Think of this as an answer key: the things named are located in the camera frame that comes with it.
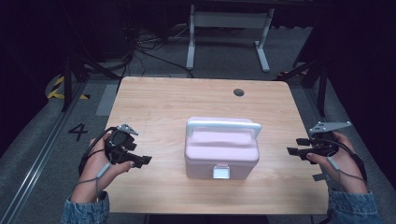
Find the grey cable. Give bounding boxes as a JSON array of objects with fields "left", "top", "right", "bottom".
[
  {"left": 74, "top": 161, "right": 112, "bottom": 200},
  {"left": 326, "top": 156, "right": 368, "bottom": 188}
]

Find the black tripod stand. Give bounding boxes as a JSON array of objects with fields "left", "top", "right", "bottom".
[
  {"left": 276, "top": 58, "right": 332, "bottom": 119},
  {"left": 60, "top": 50, "right": 121, "bottom": 113}
]

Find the black cable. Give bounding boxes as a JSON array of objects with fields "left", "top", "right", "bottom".
[
  {"left": 78, "top": 125, "right": 119, "bottom": 175},
  {"left": 321, "top": 138, "right": 369, "bottom": 184}
]

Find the bundle of black floor cables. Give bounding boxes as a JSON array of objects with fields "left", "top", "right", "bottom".
[{"left": 123, "top": 26, "right": 194, "bottom": 79}]

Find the person's left hand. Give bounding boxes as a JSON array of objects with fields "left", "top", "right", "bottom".
[{"left": 70, "top": 133, "right": 136, "bottom": 203}]

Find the pink box with white handle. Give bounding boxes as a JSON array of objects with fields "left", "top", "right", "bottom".
[{"left": 184, "top": 116, "right": 263, "bottom": 181}]

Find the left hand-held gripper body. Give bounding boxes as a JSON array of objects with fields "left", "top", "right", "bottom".
[{"left": 105, "top": 123, "right": 139, "bottom": 166}]

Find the white metal stand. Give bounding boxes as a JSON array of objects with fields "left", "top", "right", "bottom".
[{"left": 185, "top": 4, "right": 276, "bottom": 74}]

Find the metal floor rail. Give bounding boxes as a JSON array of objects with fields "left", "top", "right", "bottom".
[{"left": 0, "top": 83, "right": 89, "bottom": 224}]

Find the yellow and black floor tape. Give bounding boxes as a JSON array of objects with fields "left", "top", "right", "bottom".
[{"left": 46, "top": 76, "right": 92, "bottom": 101}]

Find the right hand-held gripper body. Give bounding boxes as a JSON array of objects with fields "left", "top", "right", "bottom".
[{"left": 307, "top": 120, "right": 353, "bottom": 157}]

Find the person's right hand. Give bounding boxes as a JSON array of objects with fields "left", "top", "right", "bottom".
[{"left": 305, "top": 132, "right": 369, "bottom": 194}]

